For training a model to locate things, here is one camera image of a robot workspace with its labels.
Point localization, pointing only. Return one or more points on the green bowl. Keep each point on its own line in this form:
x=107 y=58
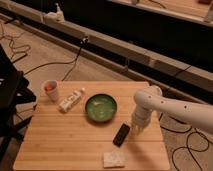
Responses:
x=101 y=108

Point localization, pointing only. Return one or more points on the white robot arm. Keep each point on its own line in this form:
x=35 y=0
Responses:
x=150 y=99

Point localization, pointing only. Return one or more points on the white object on rail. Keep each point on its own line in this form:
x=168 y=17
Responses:
x=57 y=16

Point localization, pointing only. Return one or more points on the white sponge pad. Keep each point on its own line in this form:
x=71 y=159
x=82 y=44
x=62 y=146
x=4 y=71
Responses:
x=114 y=159

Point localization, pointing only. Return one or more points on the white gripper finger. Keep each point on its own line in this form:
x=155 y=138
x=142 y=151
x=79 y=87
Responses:
x=136 y=130

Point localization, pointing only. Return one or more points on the white cup with red contents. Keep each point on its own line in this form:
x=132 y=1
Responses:
x=50 y=87

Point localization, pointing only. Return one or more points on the black chair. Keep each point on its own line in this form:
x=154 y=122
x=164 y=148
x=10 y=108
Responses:
x=13 y=90

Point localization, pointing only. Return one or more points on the black eraser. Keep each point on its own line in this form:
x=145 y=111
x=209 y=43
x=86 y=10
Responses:
x=121 y=135

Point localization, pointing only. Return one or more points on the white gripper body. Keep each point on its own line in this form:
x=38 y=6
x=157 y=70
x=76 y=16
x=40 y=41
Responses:
x=140 y=118

